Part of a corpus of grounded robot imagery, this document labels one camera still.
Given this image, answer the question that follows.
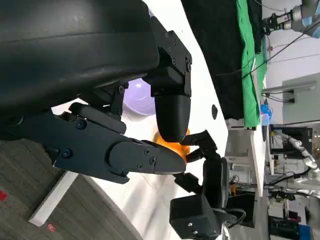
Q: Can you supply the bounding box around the green cloth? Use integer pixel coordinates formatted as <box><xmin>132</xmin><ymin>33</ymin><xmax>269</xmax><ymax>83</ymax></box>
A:
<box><xmin>235</xmin><ymin>0</ymin><xmax>269</xmax><ymax>130</ymax></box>

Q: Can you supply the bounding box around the white background desk top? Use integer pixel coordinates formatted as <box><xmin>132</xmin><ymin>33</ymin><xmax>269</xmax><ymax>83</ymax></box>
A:
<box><xmin>249</xmin><ymin>124</ymin><xmax>272</xmax><ymax>199</ymax></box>

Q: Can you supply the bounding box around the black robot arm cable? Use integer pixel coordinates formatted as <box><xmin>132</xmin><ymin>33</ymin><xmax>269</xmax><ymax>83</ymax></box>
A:
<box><xmin>224</xmin><ymin>208</ymin><xmax>248</xmax><ymax>228</ymax></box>

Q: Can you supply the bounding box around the black backdrop cloth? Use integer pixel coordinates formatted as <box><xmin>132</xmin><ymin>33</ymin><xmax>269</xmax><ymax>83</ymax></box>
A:
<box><xmin>180</xmin><ymin>0</ymin><xmax>263</xmax><ymax>121</ymax></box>

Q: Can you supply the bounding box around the black computer monitor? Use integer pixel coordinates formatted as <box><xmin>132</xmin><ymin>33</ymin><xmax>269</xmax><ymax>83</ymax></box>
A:
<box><xmin>269</xmin><ymin>126</ymin><xmax>314</xmax><ymax>156</ymax></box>

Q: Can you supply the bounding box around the blue object on desk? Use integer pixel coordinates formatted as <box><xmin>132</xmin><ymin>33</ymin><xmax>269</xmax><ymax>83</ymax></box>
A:
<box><xmin>259</xmin><ymin>99</ymin><xmax>273</xmax><ymax>127</ymax></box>

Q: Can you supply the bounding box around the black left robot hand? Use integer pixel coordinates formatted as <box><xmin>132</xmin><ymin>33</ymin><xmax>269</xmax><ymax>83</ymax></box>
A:
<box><xmin>0</xmin><ymin>0</ymin><xmax>193</xmax><ymax>186</ymax></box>

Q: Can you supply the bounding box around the lilac plate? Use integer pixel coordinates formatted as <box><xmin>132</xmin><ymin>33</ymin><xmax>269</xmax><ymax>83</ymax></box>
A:
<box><xmin>123</xmin><ymin>77</ymin><xmax>156</xmax><ymax>117</ymax></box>

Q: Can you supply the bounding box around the orange white toy bread roll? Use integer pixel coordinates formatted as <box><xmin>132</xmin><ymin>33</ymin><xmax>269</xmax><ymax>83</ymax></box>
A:
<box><xmin>152</xmin><ymin>127</ymin><xmax>192</xmax><ymax>165</ymax></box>

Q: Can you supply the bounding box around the grey cabinet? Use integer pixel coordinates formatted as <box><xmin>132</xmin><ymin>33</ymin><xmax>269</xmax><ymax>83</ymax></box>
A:
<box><xmin>281</xmin><ymin>72</ymin><xmax>320</xmax><ymax>126</ymax></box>

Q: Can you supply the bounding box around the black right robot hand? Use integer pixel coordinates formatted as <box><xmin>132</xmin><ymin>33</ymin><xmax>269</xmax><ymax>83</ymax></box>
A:
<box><xmin>173</xmin><ymin>129</ymin><xmax>230</xmax><ymax>209</ymax></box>

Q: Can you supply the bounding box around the long black background cable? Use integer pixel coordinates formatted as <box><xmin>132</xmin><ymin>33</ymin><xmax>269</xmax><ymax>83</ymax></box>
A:
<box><xmin>216</xmin><ymin>31</ymin><xmax>313</xmax><ymax>79</ymax></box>

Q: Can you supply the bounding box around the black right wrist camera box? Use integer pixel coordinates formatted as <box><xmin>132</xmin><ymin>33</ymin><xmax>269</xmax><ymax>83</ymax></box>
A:
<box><xmin>169</xmin><ymin>194</ymin><xmax>222</xmax><ymax>240</ymax></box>

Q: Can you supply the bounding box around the white table support beam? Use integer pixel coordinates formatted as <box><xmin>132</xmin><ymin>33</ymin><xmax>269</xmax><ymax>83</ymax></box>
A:
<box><xmin>28</xmin><ymin>171</ymin><xmax>79</xmax><ymax>227</ymax></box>

